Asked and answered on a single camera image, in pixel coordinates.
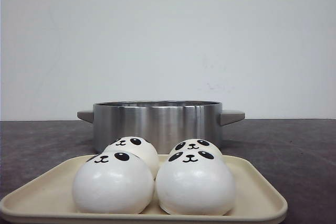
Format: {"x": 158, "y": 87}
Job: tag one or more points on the stainless steel steamer pot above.
{"x": 163, "y": 123}

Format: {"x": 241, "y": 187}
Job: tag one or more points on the panda bun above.
{"x": 195, "y": 183}
{"x": 115, "y": 182}
{"x": 139, "y": 147}
{"x": 196, "y": 144}

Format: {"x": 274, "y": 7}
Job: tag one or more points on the cream rectangular tray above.
{"x": 47, "y": 199}

